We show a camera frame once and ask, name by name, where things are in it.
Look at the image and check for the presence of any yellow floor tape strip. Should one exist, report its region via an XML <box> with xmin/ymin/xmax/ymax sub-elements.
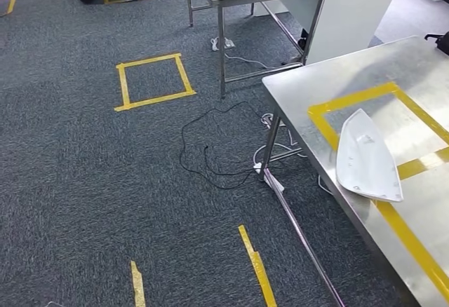
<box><xmin>238</xmin><ymin>224</ymin><xmax>278</xmax><ymax>307</ymax></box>
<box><xmin>130</xmin><ymin>260</ymin><xmax>146</xmax><ymax>307</ymax></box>

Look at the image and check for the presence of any white desk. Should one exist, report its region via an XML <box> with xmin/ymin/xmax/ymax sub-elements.
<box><xmin>252</xmin><ymin>0</ymin><xmax>409</xmax><ymax>66</ymax></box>

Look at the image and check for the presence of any steel workbench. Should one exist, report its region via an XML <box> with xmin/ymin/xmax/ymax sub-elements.
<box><xmin>259</xmin><ymin>35</ymin><xmax>449</xmax><ymax>307</ymax></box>

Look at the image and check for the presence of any black cable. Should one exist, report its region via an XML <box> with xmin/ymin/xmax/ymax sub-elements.
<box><xmin>178</xmin><ymin>100</ymin><xmax>268</xmax><ymax>191</ymax></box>

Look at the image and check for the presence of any black office chair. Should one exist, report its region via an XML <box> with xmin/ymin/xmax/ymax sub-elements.
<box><xmin>424</xmin><ymin>31</ymin><xmax>449</xmax><ymax>57</ymax></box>

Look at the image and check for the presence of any black object under desk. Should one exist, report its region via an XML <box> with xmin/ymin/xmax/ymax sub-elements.
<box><xmin>297</xmin><ymin>28</ymin><xmax>310</xmax><ymax>51</ymax></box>

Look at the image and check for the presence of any white curved plastic part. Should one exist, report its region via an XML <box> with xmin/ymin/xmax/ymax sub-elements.
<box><xmin>336</xmin><ymin>108</ymin><xmax>404</xmax><ymax>203</ymax></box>

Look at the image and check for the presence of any white power strip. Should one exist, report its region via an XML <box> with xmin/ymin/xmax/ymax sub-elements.
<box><xmin>210</xmin><ymin>36</ymin><xmax>236</xmax><ymax>51</ymax></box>
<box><xmin>253</xmin><ymin>161</ymin><xmax>285</xmax><ymax>194</ymax></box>

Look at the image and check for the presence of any white cable bundle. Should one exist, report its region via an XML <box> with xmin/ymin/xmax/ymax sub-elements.
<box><xmin>252</xmin><ymin>111</ymin><xmax>308</xmax><ymax>167</ymax></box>

